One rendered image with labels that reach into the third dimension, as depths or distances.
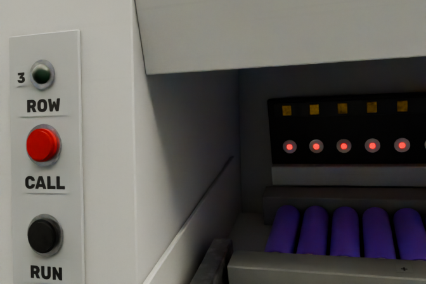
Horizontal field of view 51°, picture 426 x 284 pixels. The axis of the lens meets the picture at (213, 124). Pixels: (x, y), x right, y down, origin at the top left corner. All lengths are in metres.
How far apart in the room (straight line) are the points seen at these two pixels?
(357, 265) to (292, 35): 0.13
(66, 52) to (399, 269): 0.20
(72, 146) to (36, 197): 0.03
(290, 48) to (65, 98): 0.11
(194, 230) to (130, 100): 0.10
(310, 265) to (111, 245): 0.11
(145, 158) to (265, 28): 0.08
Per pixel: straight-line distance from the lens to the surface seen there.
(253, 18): 0.20
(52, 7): 0.24
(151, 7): 0.21
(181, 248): 0.26
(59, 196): 0.23
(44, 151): 0.23
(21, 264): 0.25
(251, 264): 0.27
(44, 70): 0.23
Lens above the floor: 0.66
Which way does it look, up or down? 1 degrees up
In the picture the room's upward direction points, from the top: 1 degrees counter-clockwise
